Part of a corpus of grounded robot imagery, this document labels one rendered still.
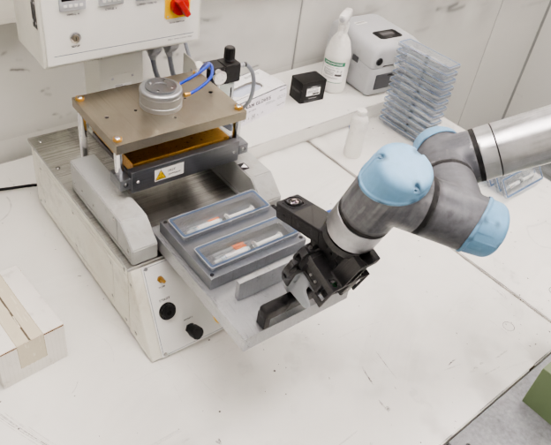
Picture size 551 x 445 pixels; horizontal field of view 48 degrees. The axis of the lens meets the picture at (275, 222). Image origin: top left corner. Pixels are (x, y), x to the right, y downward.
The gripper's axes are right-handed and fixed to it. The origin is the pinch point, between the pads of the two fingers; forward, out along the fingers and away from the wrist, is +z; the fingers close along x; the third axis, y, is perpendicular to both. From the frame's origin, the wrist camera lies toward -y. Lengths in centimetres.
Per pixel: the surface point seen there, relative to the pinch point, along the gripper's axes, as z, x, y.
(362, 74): 38, 86, -60
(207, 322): 26.3, -4.5, -6.8
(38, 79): 37, -6, -82
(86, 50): 3, -8, -57
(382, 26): 30, 99, -70
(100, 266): 28.8, -16.9, -26.9
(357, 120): 29, 64, -41
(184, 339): 27.2, -9.7, -5.9
